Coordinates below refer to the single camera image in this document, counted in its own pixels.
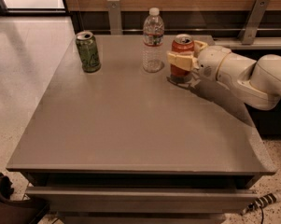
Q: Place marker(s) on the metal bracket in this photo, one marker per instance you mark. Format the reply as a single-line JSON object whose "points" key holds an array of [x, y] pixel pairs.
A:
{"points": [[249, 32], [114, 15]]}

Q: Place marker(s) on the black object bottom left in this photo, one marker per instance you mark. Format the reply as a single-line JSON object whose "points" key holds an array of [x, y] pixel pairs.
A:
{"points": [[19, 212]]}

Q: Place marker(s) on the right metal bracket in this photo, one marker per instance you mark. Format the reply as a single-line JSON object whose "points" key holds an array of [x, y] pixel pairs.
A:
{"points": [[249, 32]]}

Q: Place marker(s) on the grey drawer cabinet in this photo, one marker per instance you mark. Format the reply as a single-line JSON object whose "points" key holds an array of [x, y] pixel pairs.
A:
{"points": [[125, 146]]}

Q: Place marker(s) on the horizontal metal rail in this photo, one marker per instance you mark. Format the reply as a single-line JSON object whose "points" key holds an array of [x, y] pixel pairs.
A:
{"points": [[194, 31]]}

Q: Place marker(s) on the red coke can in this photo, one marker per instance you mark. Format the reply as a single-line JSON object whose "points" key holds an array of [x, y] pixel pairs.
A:
{"points": [[182, 43]]}

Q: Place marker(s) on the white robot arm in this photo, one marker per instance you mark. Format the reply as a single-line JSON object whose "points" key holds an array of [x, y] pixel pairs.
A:
{"points": [[256, 83]]}

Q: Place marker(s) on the clear plastic water bottle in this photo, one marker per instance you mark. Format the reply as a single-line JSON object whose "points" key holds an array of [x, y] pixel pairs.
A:
{"points": [[153, 32]]}

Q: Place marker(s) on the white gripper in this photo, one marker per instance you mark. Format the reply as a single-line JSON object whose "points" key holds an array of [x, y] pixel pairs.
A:
{"points": [[209, 62]]}

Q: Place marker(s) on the left metal bracket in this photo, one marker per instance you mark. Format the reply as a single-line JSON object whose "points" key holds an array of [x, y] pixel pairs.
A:
{"points": [[114, 15]]}

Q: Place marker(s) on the green soda can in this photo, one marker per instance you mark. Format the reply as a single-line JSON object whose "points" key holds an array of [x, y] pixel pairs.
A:
{"points": [[88, 51]]}

